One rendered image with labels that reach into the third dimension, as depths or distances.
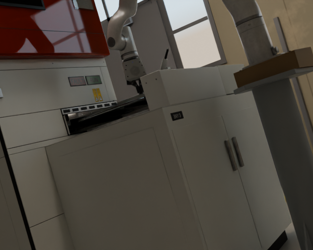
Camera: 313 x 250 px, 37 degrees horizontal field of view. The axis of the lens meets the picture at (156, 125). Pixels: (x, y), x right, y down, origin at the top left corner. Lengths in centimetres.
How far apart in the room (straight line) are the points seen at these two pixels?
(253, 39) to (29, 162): 106
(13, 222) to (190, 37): 331
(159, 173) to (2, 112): 69
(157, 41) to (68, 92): 285
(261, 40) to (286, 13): 254
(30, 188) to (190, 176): 67
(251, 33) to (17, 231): 126
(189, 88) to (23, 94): 71
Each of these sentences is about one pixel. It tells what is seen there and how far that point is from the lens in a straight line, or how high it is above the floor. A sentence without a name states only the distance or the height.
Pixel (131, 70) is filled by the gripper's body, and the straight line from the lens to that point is 227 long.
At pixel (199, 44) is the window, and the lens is 484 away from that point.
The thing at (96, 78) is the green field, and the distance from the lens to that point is 249.
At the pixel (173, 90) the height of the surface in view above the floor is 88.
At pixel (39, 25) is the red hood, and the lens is 225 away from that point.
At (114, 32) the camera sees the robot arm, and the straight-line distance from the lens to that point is 222.
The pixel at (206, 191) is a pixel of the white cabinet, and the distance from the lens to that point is 184.
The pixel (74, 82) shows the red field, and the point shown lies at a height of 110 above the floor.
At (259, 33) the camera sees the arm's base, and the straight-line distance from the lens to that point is 202.
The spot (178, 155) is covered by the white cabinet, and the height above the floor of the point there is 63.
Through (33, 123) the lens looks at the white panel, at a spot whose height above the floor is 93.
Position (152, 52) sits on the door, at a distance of 509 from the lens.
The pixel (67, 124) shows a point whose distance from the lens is 221.
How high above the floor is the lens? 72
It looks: 2 degrees up
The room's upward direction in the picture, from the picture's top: 17 degrees counter-clockwise
